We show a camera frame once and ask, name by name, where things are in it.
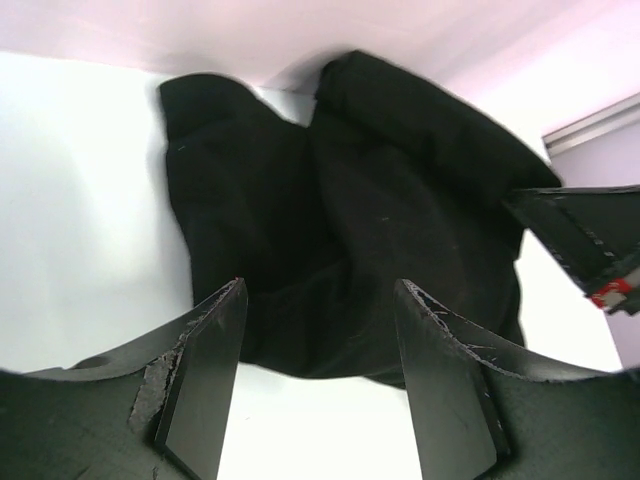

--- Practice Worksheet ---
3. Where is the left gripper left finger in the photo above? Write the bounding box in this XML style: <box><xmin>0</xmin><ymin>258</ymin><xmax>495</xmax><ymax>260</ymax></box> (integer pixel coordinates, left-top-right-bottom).
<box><xmin>33</xmin><ymin>278</ymin><xmax>248</xmax><ymax>479</ymax></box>

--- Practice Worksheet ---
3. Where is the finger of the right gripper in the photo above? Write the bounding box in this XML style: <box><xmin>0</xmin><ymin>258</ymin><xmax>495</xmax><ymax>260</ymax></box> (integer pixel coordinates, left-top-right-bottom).
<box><xmin>504</xmin><ymin>185</ymin><xmax>639</xmax><ymax>295</ymax></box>

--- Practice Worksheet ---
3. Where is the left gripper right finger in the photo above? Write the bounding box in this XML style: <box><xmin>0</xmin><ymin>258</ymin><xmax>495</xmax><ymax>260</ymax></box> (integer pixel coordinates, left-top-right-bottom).
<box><xmin>394</xmin><ymin>280</ymin><xmax>620</xmax><ymax>479</ymax></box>

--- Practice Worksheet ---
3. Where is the black t shirt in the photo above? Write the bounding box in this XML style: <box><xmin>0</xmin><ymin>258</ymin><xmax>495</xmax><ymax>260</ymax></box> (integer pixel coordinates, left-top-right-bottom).
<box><xmin>159</xmin><ymin>50</ymin><xmax>560</xmax><ymax>388</ymax></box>

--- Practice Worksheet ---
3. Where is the right aluminium corner post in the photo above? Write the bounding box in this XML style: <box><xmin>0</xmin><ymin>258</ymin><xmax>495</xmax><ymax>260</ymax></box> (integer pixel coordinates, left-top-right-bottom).
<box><xmin>543</xmin><ymin>94</ymin><xmax>639</xmax><ymax>157</ymax></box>

